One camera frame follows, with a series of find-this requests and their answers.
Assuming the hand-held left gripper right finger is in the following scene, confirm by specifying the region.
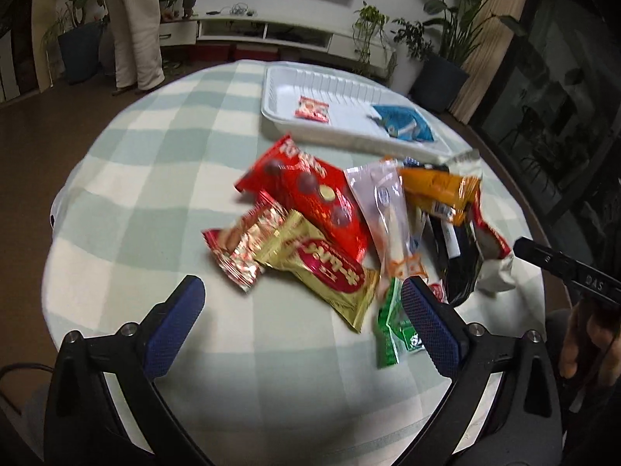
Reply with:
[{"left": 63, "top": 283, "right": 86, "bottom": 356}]
[{"left": 395, "top": 276, "right": 566, "bottom": 466}]

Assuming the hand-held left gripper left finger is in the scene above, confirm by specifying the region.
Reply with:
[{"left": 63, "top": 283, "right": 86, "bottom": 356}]
[{"left": 46, "top": 274, "right": 209, "bottom": 466}]

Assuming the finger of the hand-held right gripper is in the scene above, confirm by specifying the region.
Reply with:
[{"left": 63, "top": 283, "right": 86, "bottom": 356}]
[{"left": 513, "top": 236, "right": 576, "bottom": 283}]

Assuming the black snack packet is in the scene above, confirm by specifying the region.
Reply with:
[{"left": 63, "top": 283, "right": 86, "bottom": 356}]
[{"left": 422, "top": 209, "right": 486, "bottom": 308}]

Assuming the red gold foil snack packet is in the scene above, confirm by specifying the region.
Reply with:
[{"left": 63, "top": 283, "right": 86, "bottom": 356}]
[{"left": 202, "top": 191, "right": 292, "bottom": 293}]

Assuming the blue and yellow cake packet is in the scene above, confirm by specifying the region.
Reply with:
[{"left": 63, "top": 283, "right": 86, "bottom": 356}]
[{"left": 385, "top": 156, "right": 481, "bottom": 219}]

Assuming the clear packet with orange print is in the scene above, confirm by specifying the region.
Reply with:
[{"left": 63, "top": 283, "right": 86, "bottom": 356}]
[{"left": 343, "top": 159, "right": 430, "bottom": 297}]

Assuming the red chocolate ball bag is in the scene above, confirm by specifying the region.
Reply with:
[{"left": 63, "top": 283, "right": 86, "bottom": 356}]
[{"left": 235, "top": 134, "right": 372, "bottom": 263}]

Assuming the white plastic tray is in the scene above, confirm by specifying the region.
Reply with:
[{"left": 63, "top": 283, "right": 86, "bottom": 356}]
[{"left": 260, "top": 64, "right": 454, "bottom": 165}]

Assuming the person's right hand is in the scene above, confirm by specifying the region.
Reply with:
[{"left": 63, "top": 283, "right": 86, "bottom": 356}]
[{"left": 558, "top": 296, "right": 621, "bottom": 390}]

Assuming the green snack packet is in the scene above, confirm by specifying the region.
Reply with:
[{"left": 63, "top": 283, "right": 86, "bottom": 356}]
[{"left": 373, "top": 279, "right": 428, "bottom": 369}]

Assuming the white red crinkled snack bag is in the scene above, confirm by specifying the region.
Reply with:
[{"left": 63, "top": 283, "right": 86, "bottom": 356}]
[{"left": 449, "top": 148, "right": 515, "bottom": 294}]

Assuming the glass sliding door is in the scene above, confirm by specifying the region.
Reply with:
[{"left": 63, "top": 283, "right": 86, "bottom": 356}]
[{"left": 473, "top": 0, "right": 621, "bottom": 253}]

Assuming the gold packet with red label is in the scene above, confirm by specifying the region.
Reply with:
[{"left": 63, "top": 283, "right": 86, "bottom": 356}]
[{"left": 257, "top": 210, "right": 380, "bottom": 335}]

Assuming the light blue snack packet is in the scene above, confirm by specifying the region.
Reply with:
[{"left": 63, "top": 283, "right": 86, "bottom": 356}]
[{"left": 367, "top": 105, "right": 436, "bottom": 143}]

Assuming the broad-leaf plant in navy pot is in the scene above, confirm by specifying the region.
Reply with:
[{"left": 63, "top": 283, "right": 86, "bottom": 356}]
[{"left": 410, "top": 0, "right": 531, "bottom": 113}]

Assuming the beige curtain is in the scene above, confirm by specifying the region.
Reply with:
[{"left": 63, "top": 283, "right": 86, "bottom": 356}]
[{"left": 461, "top": 0, "right": 535, "bottom": 124}]

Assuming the small red white snack packet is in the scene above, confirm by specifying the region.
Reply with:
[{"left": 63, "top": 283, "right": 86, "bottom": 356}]
[{"left": 295, "top": 96, "right": 332, "bottom": 125}]

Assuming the small-leaf shrub in white pot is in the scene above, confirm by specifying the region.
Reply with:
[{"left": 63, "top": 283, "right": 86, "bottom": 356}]
[{"left": 389, "top": 17, "right": 434, "bottom": 94}]

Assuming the leafy plant in navy pot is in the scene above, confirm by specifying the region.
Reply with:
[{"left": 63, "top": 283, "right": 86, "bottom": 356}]
[{"left": 43, "top": 0, "right": 108, "bottom": 84}]

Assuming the white television cabinet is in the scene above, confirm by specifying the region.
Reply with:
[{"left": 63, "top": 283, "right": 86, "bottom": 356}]
[{"left": 158, "top": 0, "right": 389, "bottom": 55}]

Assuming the tangle of cables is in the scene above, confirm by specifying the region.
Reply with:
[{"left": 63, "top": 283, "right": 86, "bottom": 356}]
[{"left": 206, "top": 4, "right": 259, "bottom": 17}]

